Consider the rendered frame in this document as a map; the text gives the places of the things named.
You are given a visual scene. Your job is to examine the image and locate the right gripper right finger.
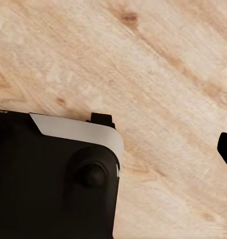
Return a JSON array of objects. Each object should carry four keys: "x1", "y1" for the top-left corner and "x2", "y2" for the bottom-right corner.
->
[{"x1": 217, "y1": 132, "x2": 227, "y2": 164}]

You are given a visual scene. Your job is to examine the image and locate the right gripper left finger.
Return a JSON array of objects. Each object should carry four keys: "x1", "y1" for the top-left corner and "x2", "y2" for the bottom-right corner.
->
[{"x1": 0, "y1": 132, "x2": 20, "y2": 183}]

